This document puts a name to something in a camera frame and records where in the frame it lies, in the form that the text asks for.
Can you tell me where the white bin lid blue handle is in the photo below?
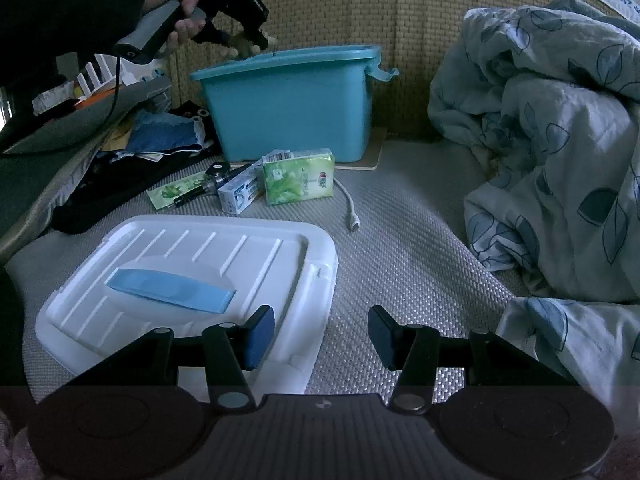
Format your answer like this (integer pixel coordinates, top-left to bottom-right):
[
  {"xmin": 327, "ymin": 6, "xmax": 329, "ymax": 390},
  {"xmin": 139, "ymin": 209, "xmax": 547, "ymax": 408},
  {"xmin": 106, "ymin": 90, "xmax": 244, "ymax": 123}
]
[{"xmin": 35, "ymin": 214, "xmax": 338, "ymax": 396}]

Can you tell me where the blue cloth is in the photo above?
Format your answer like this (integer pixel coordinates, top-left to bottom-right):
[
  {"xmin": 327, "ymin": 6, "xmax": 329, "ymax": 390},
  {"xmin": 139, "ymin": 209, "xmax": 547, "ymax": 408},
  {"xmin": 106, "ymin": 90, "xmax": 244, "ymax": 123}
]
[{"xmin": 125, "ymin": 110, "xmax": 202, "ymax": 154}]

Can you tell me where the grey side board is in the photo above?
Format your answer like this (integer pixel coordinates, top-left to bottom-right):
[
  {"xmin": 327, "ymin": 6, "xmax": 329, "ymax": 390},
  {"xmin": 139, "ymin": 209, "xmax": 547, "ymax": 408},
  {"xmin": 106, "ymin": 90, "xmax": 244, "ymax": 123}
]
[{"xmin": 0, "ymin": 77, "xmax": 173, "ymax": 266}]

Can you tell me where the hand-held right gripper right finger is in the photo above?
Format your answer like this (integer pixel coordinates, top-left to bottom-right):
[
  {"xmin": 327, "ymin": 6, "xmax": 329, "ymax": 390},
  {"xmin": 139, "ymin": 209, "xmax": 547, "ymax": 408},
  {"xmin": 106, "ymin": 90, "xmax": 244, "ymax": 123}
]
[{"xmin": 367, "ymin": 305, "xmax": 572, "ymax": 414}]

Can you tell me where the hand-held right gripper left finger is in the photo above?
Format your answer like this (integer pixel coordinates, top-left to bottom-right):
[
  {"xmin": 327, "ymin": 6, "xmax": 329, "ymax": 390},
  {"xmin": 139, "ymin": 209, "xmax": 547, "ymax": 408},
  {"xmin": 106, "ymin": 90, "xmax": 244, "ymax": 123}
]
[{"xmin": 75, "ymin": 305, "xmax": 276, "ymax": 412}]

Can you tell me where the orange flat item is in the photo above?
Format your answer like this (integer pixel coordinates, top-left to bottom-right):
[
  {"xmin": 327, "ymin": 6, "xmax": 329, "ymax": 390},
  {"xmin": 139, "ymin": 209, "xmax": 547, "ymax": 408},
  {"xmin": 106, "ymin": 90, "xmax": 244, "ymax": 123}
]
[{"xmin": 75, "ymin": 91, "xmax": 122, "ymax": 109}]

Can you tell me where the teal plastic storage bin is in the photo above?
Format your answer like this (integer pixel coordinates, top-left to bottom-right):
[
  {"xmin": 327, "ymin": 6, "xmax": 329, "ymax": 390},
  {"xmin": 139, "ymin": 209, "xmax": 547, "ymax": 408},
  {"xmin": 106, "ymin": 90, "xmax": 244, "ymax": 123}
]
[{"xmin": 190, "ymin": 44, "xmax": 401, "ymax": 162}]

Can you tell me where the white packet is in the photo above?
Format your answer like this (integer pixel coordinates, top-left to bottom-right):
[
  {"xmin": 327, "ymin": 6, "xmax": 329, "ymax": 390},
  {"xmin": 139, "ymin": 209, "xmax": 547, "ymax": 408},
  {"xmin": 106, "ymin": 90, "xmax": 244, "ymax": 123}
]
[{"xmin": 31, "ymin": 84, "xmax": 77, "ymax": 112}]

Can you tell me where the pink fleece clothing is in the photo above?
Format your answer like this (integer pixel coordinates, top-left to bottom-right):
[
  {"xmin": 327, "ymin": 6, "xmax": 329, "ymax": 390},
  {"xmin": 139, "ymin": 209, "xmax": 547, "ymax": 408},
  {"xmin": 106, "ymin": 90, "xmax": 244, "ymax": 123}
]
[{"xmin": 0, "ymin": 407, "xmax": 43, "ymax": 480}]

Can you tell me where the black cloth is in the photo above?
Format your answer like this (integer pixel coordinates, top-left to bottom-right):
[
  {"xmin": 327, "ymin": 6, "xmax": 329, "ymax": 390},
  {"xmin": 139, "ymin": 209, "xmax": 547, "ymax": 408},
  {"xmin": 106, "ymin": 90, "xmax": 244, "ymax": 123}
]
[{"xmin": 52, "ymin": 102, "xmax": 226, "ymax": 235}]

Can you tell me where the person's left forearm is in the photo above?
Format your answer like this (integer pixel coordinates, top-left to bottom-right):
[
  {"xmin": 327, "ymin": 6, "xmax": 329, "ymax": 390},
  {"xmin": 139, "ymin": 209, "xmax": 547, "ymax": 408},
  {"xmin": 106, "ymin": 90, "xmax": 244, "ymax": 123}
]
[{"xmin": 0, "ymin": 0, "xmax": 151, "ymax": 86}]

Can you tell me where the white and blue carton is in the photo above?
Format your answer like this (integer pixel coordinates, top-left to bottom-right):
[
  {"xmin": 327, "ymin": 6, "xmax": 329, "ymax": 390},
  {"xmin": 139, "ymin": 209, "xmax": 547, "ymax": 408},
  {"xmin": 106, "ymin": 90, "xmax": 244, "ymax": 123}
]
[{"xmin": 217, "ymin": 149, "xmax": 291, "ymax": 215}]

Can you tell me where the black pen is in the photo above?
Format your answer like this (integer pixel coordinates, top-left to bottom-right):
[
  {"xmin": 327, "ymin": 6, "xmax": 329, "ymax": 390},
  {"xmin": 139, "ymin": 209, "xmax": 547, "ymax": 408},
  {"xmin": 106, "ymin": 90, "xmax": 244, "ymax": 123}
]
[{"xmin": 170, "ymin": 162, "xmax": 256, "ymax": 209}]

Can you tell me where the yellow paper bag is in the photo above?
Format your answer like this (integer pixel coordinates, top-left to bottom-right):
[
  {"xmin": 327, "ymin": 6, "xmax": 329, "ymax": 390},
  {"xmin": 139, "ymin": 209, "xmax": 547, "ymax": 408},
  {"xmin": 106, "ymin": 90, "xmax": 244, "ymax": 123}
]
[{"xmin": 101, "ymin": 119, "xmax": 137, "ymax": 154}]

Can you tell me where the grey woven mat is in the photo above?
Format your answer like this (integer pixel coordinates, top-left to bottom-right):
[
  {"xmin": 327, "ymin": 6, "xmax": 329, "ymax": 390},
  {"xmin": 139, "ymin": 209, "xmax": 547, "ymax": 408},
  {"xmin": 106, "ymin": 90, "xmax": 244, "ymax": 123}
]
[{"xmin": 5, "ymin": 137, "xmax": 581, "ymax": 397}]

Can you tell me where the green sachet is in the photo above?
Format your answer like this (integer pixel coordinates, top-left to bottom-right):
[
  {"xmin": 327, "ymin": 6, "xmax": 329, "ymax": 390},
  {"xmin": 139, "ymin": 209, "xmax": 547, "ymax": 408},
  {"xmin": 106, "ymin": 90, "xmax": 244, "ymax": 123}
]
[{"xmin": 147, "ymin": 172, "xmax": 222, "ymax": 211}]

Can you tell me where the leaf print blanket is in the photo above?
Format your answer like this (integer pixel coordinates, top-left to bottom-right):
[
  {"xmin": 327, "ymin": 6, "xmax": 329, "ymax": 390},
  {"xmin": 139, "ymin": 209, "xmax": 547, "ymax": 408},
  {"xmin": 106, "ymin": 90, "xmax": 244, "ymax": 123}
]
[{"xmin": 427, "ymin": 0, "xmax": 640, "ymax": 386}]

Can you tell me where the white charging cable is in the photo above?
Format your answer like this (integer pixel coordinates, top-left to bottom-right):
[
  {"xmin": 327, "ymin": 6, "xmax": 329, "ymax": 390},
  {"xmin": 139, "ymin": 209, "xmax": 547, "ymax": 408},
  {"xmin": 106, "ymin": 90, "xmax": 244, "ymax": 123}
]
[{"xmin": 332, "ymin": 176, "xmax": 362, "ymax": 234}]

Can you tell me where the green tissue pack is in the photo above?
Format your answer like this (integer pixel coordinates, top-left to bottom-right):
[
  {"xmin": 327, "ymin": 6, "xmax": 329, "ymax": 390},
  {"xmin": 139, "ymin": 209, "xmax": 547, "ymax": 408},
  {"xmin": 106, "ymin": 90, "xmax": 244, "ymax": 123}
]
[{"xmin": 261, "ymin": 148, "xmax": 336, "ymax": 206}]

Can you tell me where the white slatted rack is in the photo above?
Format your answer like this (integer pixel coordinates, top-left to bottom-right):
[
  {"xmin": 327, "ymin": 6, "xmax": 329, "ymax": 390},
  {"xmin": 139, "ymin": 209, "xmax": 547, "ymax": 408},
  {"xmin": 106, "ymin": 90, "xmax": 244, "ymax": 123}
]
[{"xmin": 75, "ymin": 56, "xmax": 167, "ymax": 97}]

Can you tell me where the woven straw mat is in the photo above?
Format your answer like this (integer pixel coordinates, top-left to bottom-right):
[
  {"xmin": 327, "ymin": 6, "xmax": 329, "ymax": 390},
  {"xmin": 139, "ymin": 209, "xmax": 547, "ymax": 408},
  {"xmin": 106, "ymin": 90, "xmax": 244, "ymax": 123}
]
[{"xmin": 165, "ymin": 0, "xmax": 551, "ymax": 142}]

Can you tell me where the small beige object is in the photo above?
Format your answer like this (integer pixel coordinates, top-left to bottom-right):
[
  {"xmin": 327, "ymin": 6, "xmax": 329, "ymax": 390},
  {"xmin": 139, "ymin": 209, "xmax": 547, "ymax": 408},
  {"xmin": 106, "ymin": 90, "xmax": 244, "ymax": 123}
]
[{"xmin": 232, "ymin": 30, "xmax": 278, "ymax": 59}]

